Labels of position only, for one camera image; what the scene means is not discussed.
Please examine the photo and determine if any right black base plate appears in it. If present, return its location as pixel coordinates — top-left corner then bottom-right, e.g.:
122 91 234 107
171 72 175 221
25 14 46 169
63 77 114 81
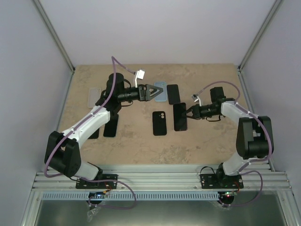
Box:
200 174 244 189

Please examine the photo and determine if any aluminium rail frame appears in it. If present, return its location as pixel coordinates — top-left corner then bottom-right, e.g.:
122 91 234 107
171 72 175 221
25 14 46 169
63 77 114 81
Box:
22 161 301 226

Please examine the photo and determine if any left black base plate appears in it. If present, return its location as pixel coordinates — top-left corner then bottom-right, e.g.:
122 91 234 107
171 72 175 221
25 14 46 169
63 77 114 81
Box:
75 174 118 190

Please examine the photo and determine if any right aluminium corner post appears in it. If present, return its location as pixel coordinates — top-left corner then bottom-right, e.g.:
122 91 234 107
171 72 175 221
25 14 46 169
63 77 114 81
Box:
238 0 284 72

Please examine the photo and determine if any left circuit board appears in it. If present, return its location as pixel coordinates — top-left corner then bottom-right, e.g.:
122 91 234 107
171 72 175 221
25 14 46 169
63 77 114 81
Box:
88 190 110 199

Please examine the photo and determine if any purple edged black smartphone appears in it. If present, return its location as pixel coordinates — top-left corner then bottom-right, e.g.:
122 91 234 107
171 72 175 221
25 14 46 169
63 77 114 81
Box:
173 103 188 131

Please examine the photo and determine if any beige phone case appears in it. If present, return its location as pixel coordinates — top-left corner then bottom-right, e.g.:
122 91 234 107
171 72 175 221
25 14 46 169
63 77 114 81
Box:
87 88 101 108

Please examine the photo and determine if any circuit board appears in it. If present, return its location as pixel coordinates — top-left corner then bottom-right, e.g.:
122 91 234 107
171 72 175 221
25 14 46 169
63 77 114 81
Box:
224 190 238 197
88 190 110 199

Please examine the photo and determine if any aluminium corner post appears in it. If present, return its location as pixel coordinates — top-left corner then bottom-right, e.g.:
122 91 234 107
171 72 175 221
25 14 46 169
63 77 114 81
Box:
238 0 284 72
32 0 75 74

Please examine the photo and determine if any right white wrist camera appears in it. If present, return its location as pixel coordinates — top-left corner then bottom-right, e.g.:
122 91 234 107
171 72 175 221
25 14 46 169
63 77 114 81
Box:
191 94 202 106

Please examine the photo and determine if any black cased phone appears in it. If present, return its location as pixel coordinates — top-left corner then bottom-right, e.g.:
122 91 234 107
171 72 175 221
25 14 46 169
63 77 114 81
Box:
88 129 99 139
152 111 167 136

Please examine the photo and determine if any blue slotted cable duct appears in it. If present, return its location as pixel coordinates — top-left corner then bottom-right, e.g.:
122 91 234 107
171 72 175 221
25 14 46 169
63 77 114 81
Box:
41 191 219 201

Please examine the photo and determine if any light blue cased phone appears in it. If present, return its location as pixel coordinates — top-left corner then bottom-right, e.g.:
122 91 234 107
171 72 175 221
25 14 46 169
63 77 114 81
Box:
154 81 167 102

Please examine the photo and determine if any left aluminium corner post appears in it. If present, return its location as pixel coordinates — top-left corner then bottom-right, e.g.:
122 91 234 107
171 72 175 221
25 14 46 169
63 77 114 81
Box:
32 0 75 74

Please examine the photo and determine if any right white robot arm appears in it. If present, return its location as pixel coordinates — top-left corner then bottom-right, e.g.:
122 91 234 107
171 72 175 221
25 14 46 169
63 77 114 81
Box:
181 87 274 188

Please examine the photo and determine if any dark teal smartphone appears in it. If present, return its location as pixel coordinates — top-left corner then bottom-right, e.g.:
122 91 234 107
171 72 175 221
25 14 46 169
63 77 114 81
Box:
103 114 119 138

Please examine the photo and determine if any black smartphone from blue case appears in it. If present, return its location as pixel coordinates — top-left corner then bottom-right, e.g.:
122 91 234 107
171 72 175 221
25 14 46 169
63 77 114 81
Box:
166 84 181 105

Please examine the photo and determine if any clear plastic bag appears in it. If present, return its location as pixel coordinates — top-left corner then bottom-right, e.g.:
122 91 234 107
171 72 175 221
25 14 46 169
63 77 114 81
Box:
87 206 100 222

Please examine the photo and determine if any right circuit board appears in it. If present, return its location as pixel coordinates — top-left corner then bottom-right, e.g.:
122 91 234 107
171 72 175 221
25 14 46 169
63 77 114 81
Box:
224 190 238 197

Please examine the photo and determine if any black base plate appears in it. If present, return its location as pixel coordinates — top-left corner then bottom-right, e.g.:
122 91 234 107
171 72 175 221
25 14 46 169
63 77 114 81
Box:
200 174 244 189
75 174 118 190

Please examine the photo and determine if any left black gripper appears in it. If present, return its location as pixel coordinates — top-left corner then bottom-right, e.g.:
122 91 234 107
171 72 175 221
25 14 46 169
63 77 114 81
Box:
118 84 163 103

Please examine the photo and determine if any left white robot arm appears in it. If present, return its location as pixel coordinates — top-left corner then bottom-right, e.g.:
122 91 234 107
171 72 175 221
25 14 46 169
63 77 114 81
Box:
44 73 163 188

